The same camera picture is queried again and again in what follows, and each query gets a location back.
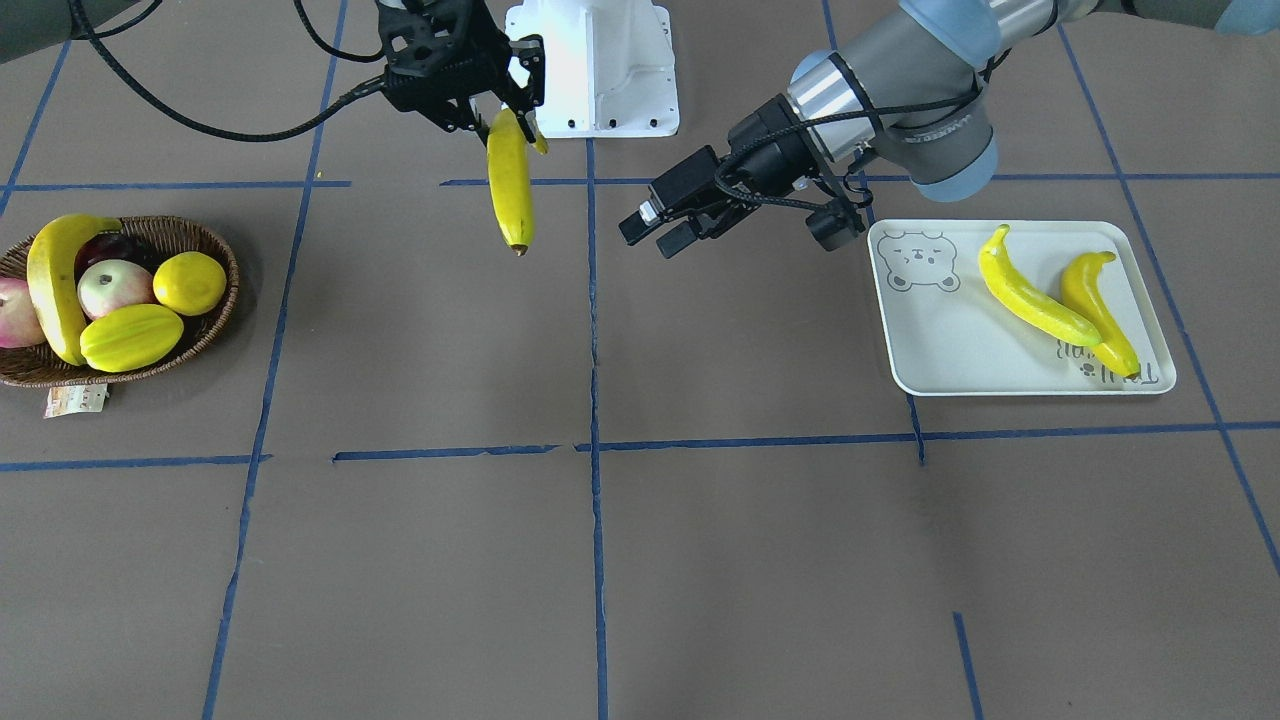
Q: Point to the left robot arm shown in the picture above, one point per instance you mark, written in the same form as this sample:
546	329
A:
909	90

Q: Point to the white bear tray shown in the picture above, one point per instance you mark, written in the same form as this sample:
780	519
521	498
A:
986	308

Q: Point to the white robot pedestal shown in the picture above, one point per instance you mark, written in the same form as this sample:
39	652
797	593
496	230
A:
611	67

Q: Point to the yellow banana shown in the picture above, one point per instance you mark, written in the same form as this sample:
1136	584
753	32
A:
507	170
1024	300
51	278
1081	292

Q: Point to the yellow lemon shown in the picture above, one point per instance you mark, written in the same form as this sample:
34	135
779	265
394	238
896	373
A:
191	283

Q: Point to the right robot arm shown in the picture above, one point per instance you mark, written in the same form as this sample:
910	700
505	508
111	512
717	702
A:
31	26

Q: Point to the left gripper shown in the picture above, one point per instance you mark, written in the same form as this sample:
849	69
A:
768	135

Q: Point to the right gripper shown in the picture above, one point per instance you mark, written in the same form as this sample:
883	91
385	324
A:
447	40

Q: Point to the yellow starfruit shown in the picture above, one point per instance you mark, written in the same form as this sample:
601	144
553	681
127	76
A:
131	337

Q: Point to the red yellow apple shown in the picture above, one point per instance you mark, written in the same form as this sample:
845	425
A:
19	323

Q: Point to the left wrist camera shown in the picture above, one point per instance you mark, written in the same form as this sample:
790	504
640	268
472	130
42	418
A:
840	221

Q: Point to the woven fruit basket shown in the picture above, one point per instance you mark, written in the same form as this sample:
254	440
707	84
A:
146	241

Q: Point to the green red apple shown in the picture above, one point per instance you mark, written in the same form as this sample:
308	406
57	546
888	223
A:
112	284

